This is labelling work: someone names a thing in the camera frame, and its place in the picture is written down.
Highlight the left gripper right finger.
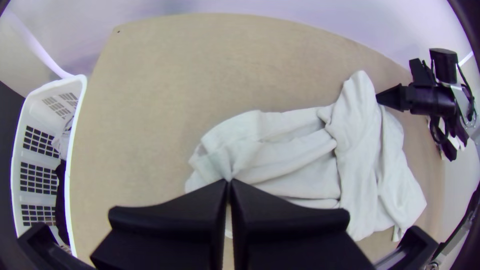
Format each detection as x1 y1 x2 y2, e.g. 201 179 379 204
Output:
229 179 377 270

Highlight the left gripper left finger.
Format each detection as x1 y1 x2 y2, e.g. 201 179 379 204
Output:
89 178 229 270

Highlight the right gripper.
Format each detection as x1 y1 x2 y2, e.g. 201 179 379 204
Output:
406 83 457 117

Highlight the white t-shirt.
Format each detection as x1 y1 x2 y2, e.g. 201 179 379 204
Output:
184 70 428 242

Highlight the white plastic pipe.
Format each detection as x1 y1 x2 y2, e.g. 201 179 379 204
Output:
457 50 476 68

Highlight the white laundry basket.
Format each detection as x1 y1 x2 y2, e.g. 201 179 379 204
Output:
10 74 88 260

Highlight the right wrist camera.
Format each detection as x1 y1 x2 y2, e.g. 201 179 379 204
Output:
408 57 433 88

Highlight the black cable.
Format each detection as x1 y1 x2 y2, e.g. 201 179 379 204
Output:
428 114 470 163

